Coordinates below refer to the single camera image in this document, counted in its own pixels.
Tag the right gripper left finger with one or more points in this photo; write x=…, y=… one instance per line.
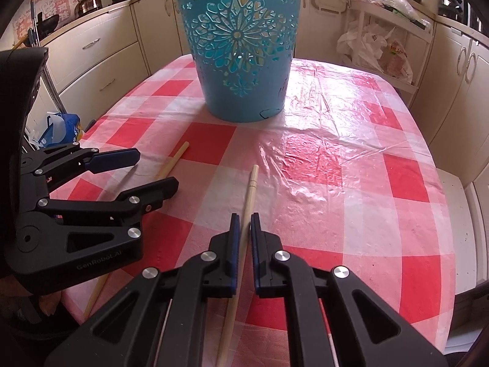
x=158, y=318

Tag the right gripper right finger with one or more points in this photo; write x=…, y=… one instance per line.
x=332, y=317

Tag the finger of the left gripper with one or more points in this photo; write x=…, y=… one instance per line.
x=58, y=244
x=49, y=168

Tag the wooden chopstick long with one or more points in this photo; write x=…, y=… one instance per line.
x=233, y=303

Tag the blue plastic bag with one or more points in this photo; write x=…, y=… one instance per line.
x=60, y=128

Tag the steel kettle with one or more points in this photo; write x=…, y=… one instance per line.
x=84, y=7

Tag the wooden chopstick short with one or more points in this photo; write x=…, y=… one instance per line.
x=163, y=173

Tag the red white checkered tablecloth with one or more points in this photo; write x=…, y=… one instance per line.
x=345, y=178

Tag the teal perforated bucket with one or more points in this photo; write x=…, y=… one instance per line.
x=243, y=52

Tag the white plastic bag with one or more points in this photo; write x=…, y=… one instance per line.
x=365, y=48

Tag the white utility cart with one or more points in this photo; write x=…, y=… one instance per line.
x=390, y=38

